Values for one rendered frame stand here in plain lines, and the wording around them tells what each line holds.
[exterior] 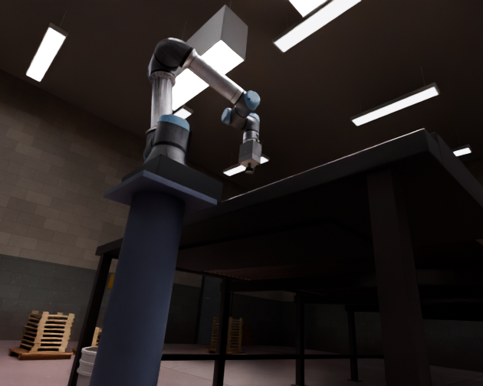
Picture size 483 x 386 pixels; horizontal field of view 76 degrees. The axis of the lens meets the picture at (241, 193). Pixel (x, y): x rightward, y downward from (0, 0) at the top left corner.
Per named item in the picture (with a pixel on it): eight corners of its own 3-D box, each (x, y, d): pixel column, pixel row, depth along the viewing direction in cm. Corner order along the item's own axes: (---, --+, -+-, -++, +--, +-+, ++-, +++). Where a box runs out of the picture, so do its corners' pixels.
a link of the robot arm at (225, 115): (231, 99, 141) (251, 108, 146) (221, 112, 150) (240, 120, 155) (230, 112, 138) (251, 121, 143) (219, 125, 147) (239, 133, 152)
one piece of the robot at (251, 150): (266, 141, 150) (265, 170, 144) (252, 146, 156) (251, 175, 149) (253, 131, 144) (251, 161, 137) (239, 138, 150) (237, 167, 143)
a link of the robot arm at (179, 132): (157, 136, 102) (164, 104, 107) (146, 154, 113) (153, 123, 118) (191, 148, 107) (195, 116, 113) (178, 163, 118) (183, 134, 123)
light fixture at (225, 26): (220, 39, 295) (232, -50, 350) (152, 97, 382) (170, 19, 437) (244, 60, 317) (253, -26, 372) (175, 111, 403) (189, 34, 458)
